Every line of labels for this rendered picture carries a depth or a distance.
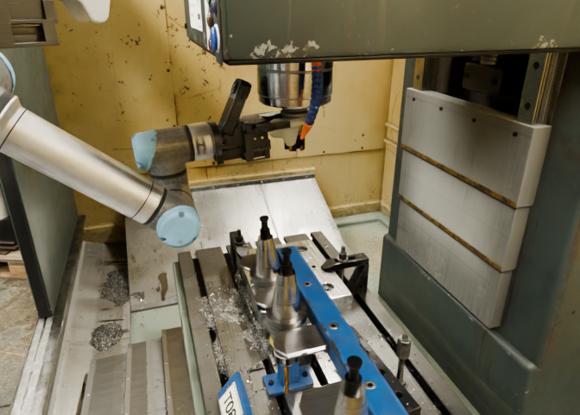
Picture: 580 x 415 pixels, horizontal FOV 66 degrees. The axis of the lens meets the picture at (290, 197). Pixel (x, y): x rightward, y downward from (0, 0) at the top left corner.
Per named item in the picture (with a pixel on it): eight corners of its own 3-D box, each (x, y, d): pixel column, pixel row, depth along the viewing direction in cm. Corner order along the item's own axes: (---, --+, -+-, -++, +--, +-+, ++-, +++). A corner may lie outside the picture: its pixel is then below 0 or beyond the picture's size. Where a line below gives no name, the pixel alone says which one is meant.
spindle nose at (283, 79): (342, 107, 91) (345, 45, 86) (265, 110, 87) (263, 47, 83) (319, 92, 105) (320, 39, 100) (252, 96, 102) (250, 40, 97)
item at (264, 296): (259, 312, 69) (258, 308, 68) (250, 292, 73) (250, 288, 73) (302, 304, 70) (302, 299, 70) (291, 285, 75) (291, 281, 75)
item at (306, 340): (280, 362, 59) (280, 358, 59) (268, 336, 64) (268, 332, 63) (329, 351, 61) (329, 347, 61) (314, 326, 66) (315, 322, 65)
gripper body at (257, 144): (261, 147, 102) (210, 157, 98) (259, 110, 98) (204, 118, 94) (274, 157, 95) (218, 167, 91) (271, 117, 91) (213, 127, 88)
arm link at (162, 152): (136, 167, 93) (128, 128, 89) (189, 159, 96) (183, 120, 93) (141, 180, 86) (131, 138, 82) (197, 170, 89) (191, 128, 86)
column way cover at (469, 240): (487, 333, 109) (532, 128, 89) (389, 242, 151) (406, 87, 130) (503, 329, 111) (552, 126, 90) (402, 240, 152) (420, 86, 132)
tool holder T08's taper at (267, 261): (283, 276, 74) (281, 241, 72) (257, 280, 74) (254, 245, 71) (277, 261, 78) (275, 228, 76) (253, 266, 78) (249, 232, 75)
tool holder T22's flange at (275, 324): (309, 336, 65) (309, 323, 64) (267, 339, 64) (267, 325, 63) (304, 309, 70) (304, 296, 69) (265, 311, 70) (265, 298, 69)
